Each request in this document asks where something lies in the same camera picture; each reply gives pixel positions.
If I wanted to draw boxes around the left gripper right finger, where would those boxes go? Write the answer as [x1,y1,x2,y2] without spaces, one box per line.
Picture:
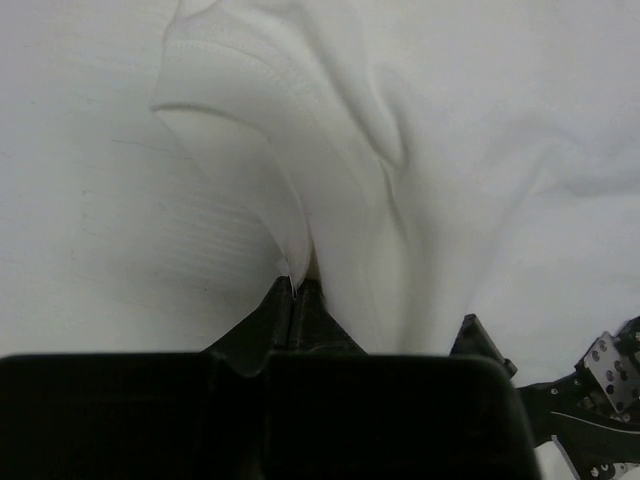
[287,279,366,355]

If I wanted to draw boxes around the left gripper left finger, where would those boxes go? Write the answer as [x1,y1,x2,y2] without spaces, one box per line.
[203,276,293,376]

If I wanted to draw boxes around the white printed t shirt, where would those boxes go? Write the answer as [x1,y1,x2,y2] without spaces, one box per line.
[148,0,640,480]

